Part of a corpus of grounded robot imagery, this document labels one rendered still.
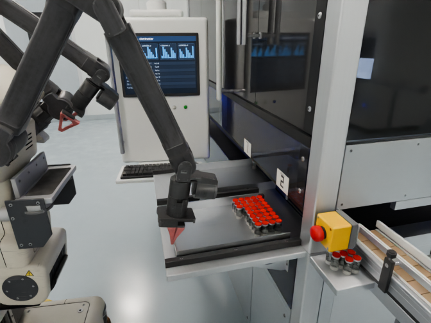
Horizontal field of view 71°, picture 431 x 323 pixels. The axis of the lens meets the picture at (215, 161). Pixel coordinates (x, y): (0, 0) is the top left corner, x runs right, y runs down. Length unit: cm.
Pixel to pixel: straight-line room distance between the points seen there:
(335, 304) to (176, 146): 73
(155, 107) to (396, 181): 68
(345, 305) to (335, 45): 81
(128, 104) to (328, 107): 116
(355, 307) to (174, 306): 110
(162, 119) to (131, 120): 98
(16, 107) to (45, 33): 17
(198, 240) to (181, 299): 108
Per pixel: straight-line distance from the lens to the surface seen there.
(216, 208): 111
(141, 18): 165
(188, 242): 95
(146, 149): 174
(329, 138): 79
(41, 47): 73
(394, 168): 95
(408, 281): 88
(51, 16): 72
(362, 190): 91
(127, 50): 70
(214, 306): 196
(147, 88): 71
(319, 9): 83
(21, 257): 113
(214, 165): 142
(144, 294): 208
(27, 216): 101
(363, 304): 122
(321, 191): 84
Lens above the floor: 145
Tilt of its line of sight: 22 degrees down
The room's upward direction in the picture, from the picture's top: straight up
